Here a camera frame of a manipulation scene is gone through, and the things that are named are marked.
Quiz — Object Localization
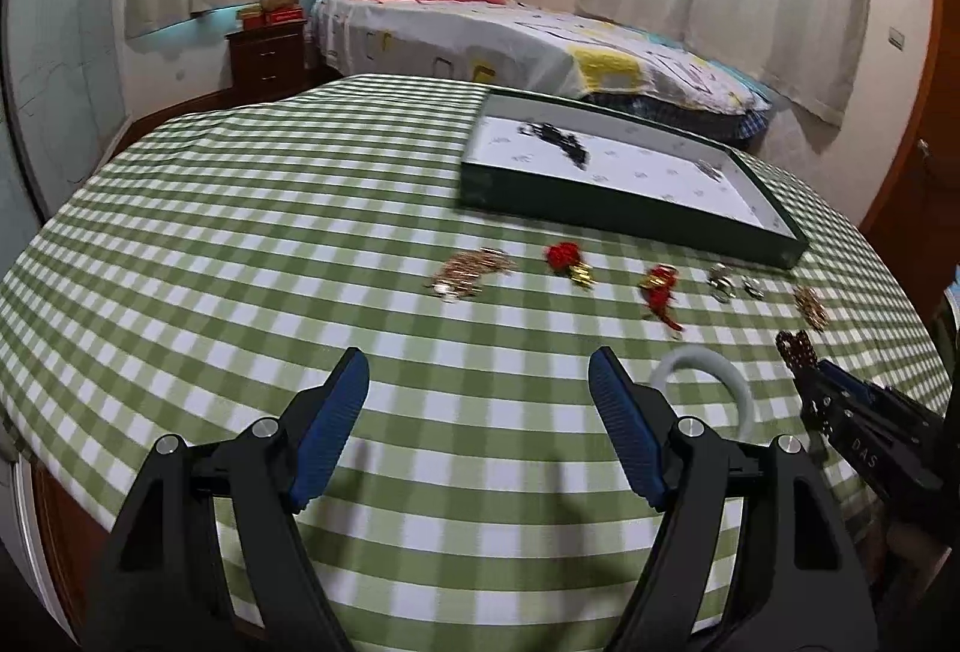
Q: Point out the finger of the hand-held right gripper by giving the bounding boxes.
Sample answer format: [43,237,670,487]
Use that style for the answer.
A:
[819,358,912,409]
[793,363,845,417]

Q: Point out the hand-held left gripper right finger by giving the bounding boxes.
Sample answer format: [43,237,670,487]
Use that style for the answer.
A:
[587,346,880,652]

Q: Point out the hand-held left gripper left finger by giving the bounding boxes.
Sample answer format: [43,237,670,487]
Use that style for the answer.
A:
[82,346,371,652]

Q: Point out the brown bead bracelet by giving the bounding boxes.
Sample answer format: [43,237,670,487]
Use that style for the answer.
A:
[775,329,818,372]

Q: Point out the white jade bangle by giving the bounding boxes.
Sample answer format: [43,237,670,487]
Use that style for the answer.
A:
[649,346,753,444]

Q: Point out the small gold brooch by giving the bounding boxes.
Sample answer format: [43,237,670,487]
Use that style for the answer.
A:
[793,284,830,329]

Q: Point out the red tassel ornament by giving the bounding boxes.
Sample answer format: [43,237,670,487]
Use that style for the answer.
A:
[637,263,687,339]

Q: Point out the red flower gold ornament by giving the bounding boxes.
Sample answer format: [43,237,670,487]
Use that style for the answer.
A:
[544,242,598,288]

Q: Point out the gold bead bracelet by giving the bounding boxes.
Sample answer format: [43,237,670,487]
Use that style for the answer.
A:
[431,247,518,304]

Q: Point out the dark green jewelry tray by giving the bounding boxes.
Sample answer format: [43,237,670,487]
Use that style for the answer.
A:
[457,88,812,271]

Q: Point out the green checked tablecloth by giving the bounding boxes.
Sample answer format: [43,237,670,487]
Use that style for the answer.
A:
[0,73,952,652]

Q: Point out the blue checked bed skirt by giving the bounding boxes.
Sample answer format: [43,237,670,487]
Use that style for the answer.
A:
[583,92,773,147]

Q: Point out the brown wooden door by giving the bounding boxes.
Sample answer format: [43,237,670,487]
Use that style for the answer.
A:
[859,0,960,267]

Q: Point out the dark wooden nightstand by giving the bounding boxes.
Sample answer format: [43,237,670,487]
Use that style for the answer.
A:
[225,17,310,103]

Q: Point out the bed with patterned cover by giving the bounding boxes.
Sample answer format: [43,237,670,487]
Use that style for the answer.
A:
[311,0,773,115]

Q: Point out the red gift boxes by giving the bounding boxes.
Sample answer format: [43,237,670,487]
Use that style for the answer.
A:
[236,0,305,30]

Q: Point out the white wardrobe door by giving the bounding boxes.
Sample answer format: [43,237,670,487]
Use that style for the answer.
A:
[0,0,130,233]

